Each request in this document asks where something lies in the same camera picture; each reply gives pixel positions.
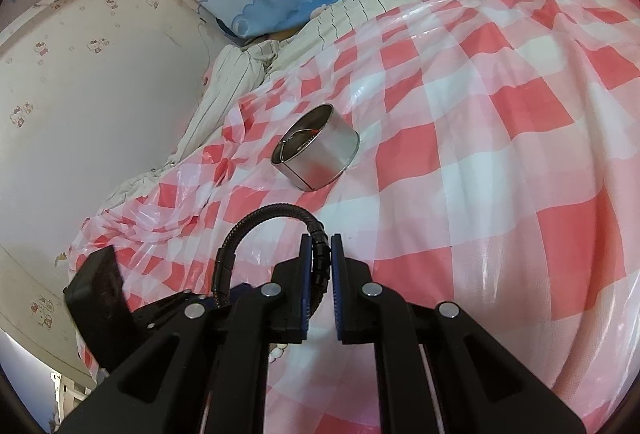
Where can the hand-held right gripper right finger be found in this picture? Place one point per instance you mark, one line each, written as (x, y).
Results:
(337, 294)

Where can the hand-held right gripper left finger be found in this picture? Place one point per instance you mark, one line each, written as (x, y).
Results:
(304, 294)

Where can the black flexible gooseneck tube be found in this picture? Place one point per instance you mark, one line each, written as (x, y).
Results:
(270, 211)

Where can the round silver metal tin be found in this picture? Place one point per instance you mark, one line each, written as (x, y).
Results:
(325, 157)

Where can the red white checkered plastic sheet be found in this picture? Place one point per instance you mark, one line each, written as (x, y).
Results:
(475, 164)

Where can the black flat box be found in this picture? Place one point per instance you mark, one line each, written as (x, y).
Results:
(97, 299)

